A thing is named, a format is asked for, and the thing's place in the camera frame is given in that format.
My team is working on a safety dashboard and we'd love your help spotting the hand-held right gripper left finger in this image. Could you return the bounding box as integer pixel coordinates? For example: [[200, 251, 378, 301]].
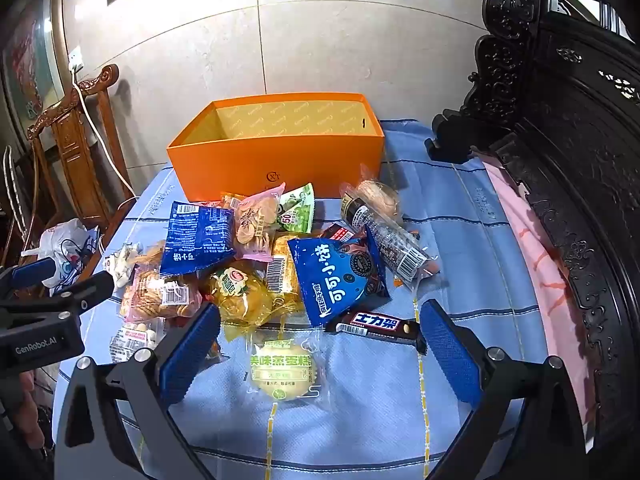
[[52, 302, 223, 480]]

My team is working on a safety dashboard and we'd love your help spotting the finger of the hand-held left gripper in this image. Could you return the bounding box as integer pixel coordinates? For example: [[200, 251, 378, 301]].
[[27, 270, 117, 318], [0, 256, 57, 295]]

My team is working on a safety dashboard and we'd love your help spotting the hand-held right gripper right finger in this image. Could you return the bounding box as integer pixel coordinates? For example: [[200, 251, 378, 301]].
[[419, 299, 588, 480]]

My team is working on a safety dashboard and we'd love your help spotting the brown chocolate bar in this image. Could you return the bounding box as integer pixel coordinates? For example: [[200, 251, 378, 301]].
[[324, 310, 428, 356]]

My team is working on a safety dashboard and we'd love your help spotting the clear steamed cake packet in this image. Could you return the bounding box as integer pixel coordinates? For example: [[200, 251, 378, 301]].
[[245, 330, 331, 411]]

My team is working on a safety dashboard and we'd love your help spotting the orange cardboard box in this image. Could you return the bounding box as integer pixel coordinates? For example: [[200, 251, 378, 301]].
[[166, 92, 386, 203]]

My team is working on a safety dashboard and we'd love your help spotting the person's left hand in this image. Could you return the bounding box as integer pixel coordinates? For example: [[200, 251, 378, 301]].
[[0, 370, 51, 461]]

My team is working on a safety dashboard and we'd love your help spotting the white plastic bag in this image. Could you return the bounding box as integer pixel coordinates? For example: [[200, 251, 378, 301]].
[[37, 219, 101, 291]]

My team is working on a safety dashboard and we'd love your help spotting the white ball candy packet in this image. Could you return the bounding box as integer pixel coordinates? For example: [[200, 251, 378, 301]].
[[109, 317, 168, 365]]

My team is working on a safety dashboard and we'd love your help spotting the small round biscuit packet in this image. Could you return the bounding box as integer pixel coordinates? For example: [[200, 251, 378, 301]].
[[119, 265, 203, 323]]

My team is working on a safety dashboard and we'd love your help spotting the golden crinkled snack packet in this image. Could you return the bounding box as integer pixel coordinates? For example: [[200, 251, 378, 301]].
[[132, 240, 168, 273]]

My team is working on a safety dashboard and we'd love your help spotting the yellow cake packet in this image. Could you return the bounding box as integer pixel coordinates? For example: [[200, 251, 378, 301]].
[[200, 260, 281, 343]]

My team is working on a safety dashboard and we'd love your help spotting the blue checked tablecloth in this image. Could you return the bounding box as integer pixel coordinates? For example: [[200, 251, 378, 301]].
[[52, 119, 556, 480]]

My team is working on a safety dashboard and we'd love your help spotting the brown wooden chair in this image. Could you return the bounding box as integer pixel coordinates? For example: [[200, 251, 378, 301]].
[[25, 64, 136, 241]]

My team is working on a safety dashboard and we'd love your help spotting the dark blue snack packet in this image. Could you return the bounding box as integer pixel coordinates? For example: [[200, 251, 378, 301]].
[[159, 201, 237, 277]]

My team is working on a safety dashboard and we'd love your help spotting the clear packet with black label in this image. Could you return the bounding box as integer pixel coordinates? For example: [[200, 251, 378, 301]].
[[341, 195, 431, 286]]

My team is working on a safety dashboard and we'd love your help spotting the blue cocoa cookie packet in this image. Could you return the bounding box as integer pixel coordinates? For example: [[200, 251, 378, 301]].
[[287, 226, 391, 327]]

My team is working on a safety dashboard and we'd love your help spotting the yellow packet with barcode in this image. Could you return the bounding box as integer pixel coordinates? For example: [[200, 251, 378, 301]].
[[267, 232, 306, 311]]

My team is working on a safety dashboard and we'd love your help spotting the pink patterned cloth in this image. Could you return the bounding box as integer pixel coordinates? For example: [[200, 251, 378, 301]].
[[480, 157, 596, 411]]

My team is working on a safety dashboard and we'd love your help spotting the pink round cookie packet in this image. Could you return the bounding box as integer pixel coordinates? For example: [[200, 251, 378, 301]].
[[231, 182, 287, 263]]

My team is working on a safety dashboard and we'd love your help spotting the bread bun in clear packet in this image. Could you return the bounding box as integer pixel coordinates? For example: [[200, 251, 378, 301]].
[[340, 179, 403, 226]]

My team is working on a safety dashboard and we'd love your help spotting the green snack packet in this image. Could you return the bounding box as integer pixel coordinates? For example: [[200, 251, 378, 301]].
[[277, 183, 317, 235]]

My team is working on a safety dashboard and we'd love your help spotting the dark carved wooden furniture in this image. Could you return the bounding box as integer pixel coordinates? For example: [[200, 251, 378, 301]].
[[425, 0, 640, 461]]

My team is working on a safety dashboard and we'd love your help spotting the white power cable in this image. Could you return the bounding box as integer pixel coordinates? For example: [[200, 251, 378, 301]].
[[67, 67, 133, 198]]

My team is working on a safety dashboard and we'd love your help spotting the framed wall painting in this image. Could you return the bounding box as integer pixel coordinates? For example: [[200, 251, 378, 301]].
[[0, 0, 68, 126]]

